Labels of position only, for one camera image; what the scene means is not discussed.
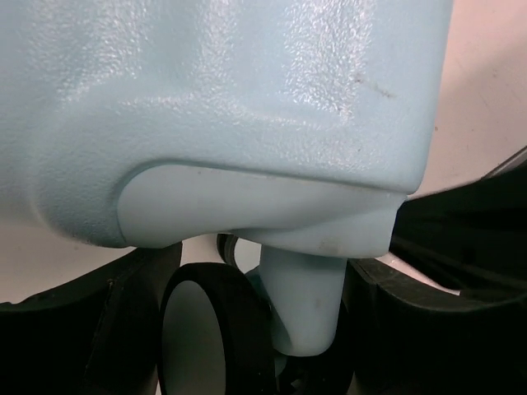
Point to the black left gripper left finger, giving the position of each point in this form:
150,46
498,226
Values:
97,334

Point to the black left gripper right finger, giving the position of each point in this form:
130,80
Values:
411,338

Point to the light blue hard-shell suitcase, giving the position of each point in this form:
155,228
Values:
273,140

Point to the black base rail with white cover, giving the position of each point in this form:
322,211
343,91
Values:
471,237

